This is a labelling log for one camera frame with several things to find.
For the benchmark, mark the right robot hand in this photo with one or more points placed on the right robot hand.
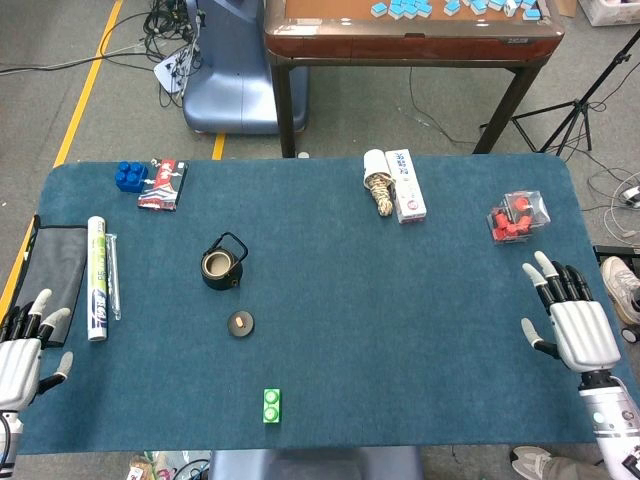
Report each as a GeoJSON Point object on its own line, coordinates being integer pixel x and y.
{"type": "Point", "coordinates": [585, 335]}

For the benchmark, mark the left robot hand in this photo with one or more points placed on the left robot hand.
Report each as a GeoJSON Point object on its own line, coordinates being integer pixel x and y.
{"type": "Point", "coordinates": [17, 365]}

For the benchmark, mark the black teapot lid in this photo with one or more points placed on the black teapot lid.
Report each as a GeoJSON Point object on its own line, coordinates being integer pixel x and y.
{"type": "Point", "coordinates": [235, 327]}

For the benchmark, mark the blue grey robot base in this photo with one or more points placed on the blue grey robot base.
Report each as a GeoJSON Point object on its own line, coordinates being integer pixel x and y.
{"type": "Point", "coordinates": [230, 90]}

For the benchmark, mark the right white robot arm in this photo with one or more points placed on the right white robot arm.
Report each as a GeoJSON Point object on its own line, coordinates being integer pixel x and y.
{"type": "Point", "coordinates": [612, 420]}

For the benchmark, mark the black cast iron teapot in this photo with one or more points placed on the black cast iron teapot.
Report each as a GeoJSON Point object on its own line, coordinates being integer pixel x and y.
{"type": "Point", "coordinates": [220, 281]}

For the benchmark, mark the beige sneaker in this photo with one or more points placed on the beige sneaker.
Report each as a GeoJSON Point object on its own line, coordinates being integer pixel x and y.
{"type": "Point", "coordinates": [620, 287]}

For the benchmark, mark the grey zip pouch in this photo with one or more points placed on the grey zip pouch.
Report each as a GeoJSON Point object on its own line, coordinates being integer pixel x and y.
{"type": "Point", "coordinates": [57, 265]}

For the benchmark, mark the white green film roll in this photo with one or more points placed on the white green film roll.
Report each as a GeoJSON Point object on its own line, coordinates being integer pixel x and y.
{"type": "Point", "coordinates": [97, 280]}

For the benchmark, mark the clear plastic tube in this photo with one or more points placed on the clear plastic tube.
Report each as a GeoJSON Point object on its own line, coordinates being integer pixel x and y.
{"type": "Point", "coordinates": [114, 280]}

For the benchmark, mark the khaki trouser leg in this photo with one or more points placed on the khaki trouser leg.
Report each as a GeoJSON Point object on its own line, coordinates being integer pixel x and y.
{"type": "Point", "coordinates": [575, 470]}

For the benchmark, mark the clear box of red pieces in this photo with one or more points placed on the clear box of red pieces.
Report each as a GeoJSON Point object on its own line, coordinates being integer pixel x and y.
{"type": "Point", "coordinates": [517, 217]}

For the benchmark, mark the grey white sneaker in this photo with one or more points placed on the grey white sneaker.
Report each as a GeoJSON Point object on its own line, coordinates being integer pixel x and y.
{"type": "Point", "coordinates": [530, 462]}

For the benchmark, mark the colourful snack bag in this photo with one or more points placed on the colourful snack bag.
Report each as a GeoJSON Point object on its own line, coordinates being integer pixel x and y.
{"type": "Point", "coordinates": [142, 467]}

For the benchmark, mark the blue toy brick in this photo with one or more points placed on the blue toy brick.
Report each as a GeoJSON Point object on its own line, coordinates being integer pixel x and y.
{"type": "Point", "coordinates": [130, 176]}

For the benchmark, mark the black tripod stand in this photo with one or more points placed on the black tripod stand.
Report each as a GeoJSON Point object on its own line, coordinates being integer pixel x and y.
{"type": "Point", "coordinates": [575, 107]}

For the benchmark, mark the white toothpaste box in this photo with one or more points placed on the white toothpaste box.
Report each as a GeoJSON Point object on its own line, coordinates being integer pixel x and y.
{"type": "Point", "coordinates": [407, 190]}

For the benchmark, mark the red illustrated card pack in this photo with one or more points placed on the red illustrated card pack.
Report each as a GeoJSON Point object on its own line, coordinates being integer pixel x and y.
{"type": "Point", "coordinates": [162, 187]}

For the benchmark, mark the blue felt table mat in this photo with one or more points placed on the blue felt table mat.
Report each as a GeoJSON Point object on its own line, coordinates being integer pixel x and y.
{"type": "Point", "coordinates": [350, 310]}

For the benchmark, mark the green toy brick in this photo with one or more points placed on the green toy brick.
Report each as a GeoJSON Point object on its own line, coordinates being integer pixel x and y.
{"type": "Point", "coordinates": [272, 406]}

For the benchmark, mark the white paper cup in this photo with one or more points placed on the white paper cup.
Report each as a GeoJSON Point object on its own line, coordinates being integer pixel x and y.
{"type": "Point", "coordinates": [374, 161]}

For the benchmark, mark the blue grey robot torso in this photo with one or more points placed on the blue grey robot torso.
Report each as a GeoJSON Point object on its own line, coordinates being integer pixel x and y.
{"type": "Point", "coordinates": [315, 465]}

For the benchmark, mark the blue white mahjong tile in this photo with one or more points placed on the blue white mahjong tile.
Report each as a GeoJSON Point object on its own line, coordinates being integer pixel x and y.
{"type": "Point", "coordinates": [379, 7]}
{"type": "Point", "coordinates": [531, 13]}

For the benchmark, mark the white power strip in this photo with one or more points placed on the white power strip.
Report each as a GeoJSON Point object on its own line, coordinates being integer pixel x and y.
{"type": "Point", "coordinates": [167, 75]}

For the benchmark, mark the white dotted mahjong tile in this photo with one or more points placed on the white dotted mahjong tile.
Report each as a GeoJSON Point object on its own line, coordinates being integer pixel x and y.
{"type": "Point", "coordinates": [510, 7]}

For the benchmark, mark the brown mahjong table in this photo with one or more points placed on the brown mahjong table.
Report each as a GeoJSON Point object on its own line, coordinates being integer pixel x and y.
{"type": "Point", "coordinates": [400, 42]}

